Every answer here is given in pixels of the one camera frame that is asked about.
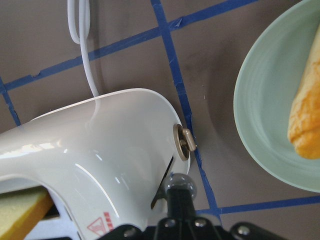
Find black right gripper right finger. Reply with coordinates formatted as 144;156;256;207
179;189;197;223

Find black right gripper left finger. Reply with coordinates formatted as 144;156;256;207
157;188;180;220

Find white two-slot toaster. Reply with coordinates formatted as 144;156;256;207
0;88;191;240

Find sliced bread in toaster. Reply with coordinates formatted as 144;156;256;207
0;187;54;240

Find triangular golden bread bun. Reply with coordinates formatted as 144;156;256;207
287;29;320;160

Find light green round plate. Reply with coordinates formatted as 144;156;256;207
233;0;320;193

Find white toaster power cable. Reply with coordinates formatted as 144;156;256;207
67;0;100;98

